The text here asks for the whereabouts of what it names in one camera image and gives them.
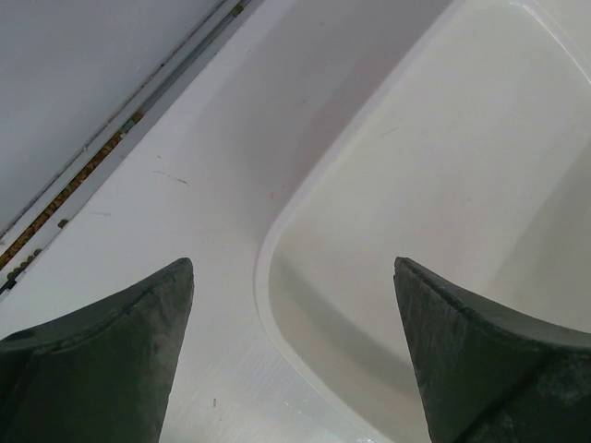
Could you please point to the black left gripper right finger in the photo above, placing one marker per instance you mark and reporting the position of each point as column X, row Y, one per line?
column 486, row 372

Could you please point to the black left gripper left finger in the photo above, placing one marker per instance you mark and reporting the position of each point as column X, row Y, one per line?
column 103, row 373

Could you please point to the white plastic bin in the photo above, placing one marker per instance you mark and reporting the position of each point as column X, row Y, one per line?
column 473, row 159

